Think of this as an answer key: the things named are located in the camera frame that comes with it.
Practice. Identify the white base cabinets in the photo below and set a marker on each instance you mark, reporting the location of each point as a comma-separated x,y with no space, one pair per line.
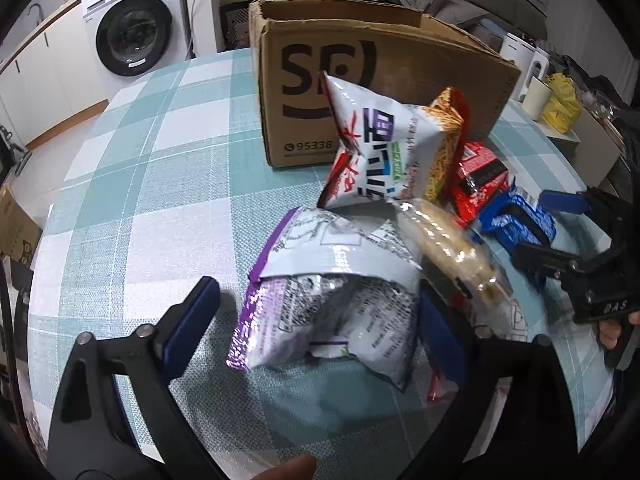
55,75

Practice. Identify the chrome faucet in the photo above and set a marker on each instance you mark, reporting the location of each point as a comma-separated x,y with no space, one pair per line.
36,12

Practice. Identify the white washing machine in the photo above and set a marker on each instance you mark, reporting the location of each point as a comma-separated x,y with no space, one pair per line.
135,35

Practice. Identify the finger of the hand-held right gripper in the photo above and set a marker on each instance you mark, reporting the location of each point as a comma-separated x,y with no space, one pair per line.
542,260
565,200

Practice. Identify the small brown cardboard box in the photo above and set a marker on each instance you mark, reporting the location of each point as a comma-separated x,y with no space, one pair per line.
597,150

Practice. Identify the person's right hand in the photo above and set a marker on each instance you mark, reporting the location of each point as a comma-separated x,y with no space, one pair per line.
607,334

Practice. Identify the white electric kettle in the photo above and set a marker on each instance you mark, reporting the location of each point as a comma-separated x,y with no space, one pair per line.
517,50

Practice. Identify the grey sofa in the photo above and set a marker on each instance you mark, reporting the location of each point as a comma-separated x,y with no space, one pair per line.
525,15

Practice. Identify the orange noodle snack packet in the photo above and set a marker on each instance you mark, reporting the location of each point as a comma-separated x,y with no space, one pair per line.
447,150

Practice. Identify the checked teal white tablecloth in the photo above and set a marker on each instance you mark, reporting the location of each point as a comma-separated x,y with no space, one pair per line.
175,185

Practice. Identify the open cardboard box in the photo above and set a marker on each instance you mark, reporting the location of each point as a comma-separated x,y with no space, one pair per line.
17,230

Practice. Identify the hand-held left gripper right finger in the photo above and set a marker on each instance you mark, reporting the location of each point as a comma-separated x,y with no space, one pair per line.
452,345

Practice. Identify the red snack packet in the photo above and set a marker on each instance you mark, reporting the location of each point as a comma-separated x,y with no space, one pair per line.
475,185

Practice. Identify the white noodle snack packet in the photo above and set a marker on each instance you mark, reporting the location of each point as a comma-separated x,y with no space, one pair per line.
370,160

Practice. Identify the yellow plastic bag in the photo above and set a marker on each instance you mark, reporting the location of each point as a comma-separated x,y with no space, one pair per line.
562,102

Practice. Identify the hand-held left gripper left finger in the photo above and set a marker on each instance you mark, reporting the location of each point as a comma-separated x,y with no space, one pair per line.
195,320

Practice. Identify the heap of dark clothing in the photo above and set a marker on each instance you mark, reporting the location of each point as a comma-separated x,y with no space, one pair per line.
600,85

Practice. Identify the purple silver snack packet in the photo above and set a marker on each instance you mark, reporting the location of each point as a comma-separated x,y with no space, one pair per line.
330,310

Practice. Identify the person's left hand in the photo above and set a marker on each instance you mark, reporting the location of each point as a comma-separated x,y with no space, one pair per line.
285,471

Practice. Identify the black white patterned basket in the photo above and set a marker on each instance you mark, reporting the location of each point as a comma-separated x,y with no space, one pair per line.
235,22

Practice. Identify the clear bread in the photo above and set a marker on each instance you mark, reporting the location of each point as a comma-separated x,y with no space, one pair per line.
445,245

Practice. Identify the cream cup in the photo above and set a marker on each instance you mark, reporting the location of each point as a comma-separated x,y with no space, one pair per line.
536,97

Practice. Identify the blue snack packet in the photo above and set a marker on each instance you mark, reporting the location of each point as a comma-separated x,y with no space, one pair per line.
542,222

